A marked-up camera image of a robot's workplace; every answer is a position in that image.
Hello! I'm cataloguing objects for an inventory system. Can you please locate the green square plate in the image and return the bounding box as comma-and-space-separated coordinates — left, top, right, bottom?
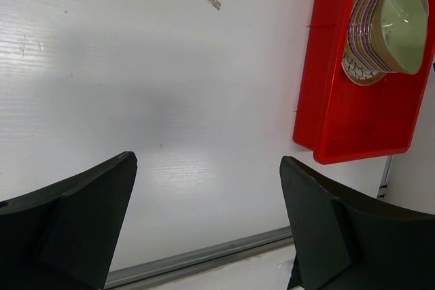
366, 0, 429, 75

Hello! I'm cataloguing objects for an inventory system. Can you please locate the red plastic bin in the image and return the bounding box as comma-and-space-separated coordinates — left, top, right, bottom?
293, 0, 434, 164

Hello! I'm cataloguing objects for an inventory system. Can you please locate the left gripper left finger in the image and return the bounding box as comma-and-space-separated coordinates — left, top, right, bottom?
1, 151, 137, 289

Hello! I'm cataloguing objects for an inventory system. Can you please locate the aluminium rail right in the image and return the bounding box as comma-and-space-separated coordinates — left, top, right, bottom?
377, 156, 394, 201

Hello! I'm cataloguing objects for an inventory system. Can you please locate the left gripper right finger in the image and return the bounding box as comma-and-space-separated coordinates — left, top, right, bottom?
279, 156, 434, 289

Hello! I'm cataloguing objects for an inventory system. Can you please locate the aluminium rail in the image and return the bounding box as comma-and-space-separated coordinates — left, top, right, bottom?
104, 226, 293, 289
377, 156, 394, 201

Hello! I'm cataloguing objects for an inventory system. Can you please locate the aluminium rail front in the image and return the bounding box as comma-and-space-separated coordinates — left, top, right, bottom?
104, 226, 293, 289

